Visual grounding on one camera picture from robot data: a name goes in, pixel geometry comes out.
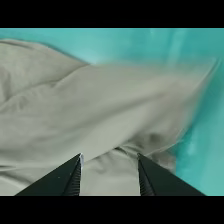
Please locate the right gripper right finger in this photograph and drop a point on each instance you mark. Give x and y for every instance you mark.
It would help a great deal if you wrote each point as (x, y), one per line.
(160, 181)

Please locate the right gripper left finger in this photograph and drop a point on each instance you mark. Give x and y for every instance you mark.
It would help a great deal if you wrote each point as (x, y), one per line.
(63, 180)

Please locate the beige garment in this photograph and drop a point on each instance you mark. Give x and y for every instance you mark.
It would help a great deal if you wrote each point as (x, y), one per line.
(93, 110)

